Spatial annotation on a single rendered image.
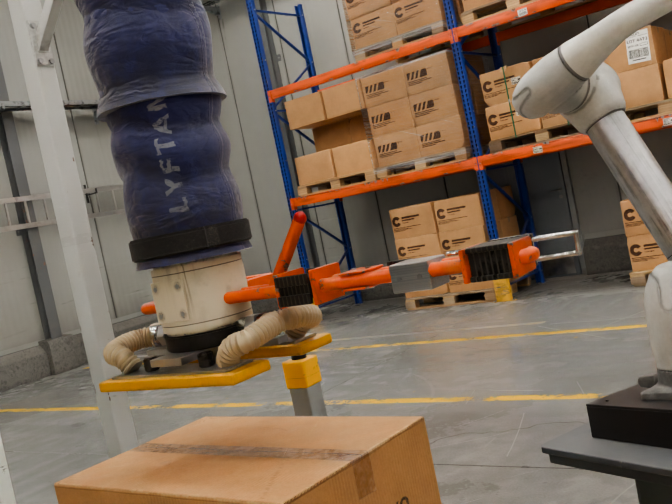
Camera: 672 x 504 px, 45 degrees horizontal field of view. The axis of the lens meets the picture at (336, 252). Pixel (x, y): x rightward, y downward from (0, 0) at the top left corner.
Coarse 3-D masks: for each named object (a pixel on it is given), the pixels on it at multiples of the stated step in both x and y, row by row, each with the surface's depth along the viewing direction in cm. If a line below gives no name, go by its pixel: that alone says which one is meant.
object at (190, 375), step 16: (208, 352) 140; (144, 368) 154; (160, 368) 150; (176, 368) 146; (192, 368) 142; (208, 368) 139; (224, 368) 135; (240, 368) 135; (256, 368) 137; (112, 384) 149; (128, 384) 146; (144, 384) 144; (160, 384) 141; (176, 384) 139; (192, 384) 137; (208, 384) 135; (224, 384) 133
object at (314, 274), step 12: (336, 264) 138; (276, 276) 137; (288, 276) 134; (300, 276) 133; (312, 276) 132; (324, 276) 135; (276, 288) 136; (288, 288) 136; (300, 288) 134; (312, 288) 133; (288, 300) 135; (300, 300) 134; (312, 300) 133; (324, 300) 134
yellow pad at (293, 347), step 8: (304, 336) 153; (312, 336) 154; (320, 336) 153; (328, 336) 154; (280, 344) 152; (288, 344) 151; (296, 344) 149; (304, 344) 148; (312, 344) 150; (320, 344) 152; (256, 352) 153; (264, 352) 152; (272, 352) 151; (280, 352) 150; (288, 352) 149; (296, 352) 148; (304, 352) 148
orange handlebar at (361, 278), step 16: (528, 256) 114; (352, 272) 129; (368, 272) 128; (384, 272) 126; (432, 272) 121; (448, 272) 120; (256, 288) 142; (272, 288) 139; (320, 288) 133; (336, 288) 132; (352, 288) 130; (144, 304) 158
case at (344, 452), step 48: (192, 432) 173; (240, 432) 165; (288, 432) 157; (336, 432) 150; (384, 432) 144; (96, 480) 151; (144, 480) 144; (192, 480) 138; (240, 480) 133; (288, 480) 128; (336, 480) 128; (384, 480) 137; (432, 480) 148
